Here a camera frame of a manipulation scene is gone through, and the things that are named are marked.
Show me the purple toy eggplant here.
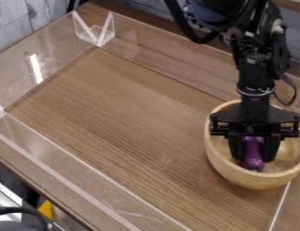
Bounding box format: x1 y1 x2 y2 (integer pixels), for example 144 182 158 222
244 136 265 172

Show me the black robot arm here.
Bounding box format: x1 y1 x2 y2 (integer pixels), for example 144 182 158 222
165 0 300 162

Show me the clear acrylic front wall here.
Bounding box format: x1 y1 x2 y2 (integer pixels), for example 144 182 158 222
0 110 192 231

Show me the clear acrylic corner bracket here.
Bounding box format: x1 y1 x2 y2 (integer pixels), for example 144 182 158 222
71 12 116 47

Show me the yellow and black device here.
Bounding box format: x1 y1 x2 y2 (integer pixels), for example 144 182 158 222
19 198 78 231

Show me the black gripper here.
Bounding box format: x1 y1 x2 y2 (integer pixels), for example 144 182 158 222
209 98 300 162

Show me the black cable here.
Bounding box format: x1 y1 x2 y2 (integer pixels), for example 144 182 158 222
0 206 51 231

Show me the brown wooden bowl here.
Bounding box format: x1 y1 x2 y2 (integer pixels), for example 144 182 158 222
204 98 300 190

